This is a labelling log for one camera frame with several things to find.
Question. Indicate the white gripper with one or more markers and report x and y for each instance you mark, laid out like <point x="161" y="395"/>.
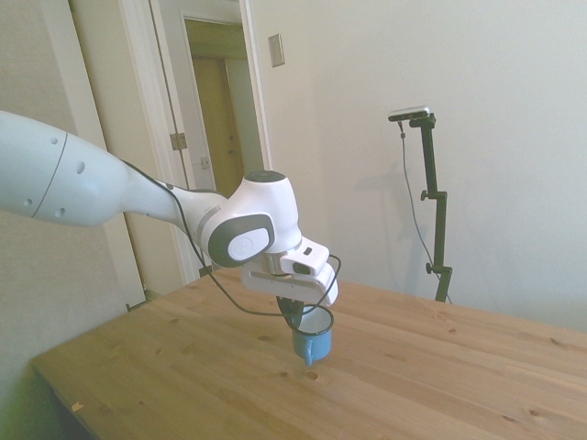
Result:
<point x="284" y="286"/>

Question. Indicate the blue enamel mug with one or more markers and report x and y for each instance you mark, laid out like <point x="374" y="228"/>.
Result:
<point x="321" y="341"/>

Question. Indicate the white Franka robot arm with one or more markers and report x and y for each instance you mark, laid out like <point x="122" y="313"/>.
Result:
<point x="261" y="206"/>

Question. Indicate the metal door latch plate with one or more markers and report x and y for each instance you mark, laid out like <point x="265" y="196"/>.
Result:
<point x="204" y="162"/>

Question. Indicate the wooden hallway door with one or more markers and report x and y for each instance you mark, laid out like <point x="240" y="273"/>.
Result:
<point x="215" y="128"/>

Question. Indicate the metal door hinge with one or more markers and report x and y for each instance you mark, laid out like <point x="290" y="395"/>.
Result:
<point x="179" y="141"/>

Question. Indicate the white open door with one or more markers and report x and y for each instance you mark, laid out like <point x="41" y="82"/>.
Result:
<point x="190" y="114"/>

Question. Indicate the white closet door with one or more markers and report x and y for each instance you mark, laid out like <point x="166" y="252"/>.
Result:
<point x="98" y="69"/>

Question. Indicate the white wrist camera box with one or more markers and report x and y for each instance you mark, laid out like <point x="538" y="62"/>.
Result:
<point x="305" y="259"/>

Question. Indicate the black camera stand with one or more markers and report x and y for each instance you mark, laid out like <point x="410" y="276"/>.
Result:
<point x="435" y="206"/>

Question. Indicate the silver camera on stand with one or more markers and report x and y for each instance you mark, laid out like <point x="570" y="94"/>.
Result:
<point x="410" y="113"/>

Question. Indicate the grey wall switch plate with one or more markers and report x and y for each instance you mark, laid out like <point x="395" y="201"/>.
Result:
<point x="276" y="50"/>

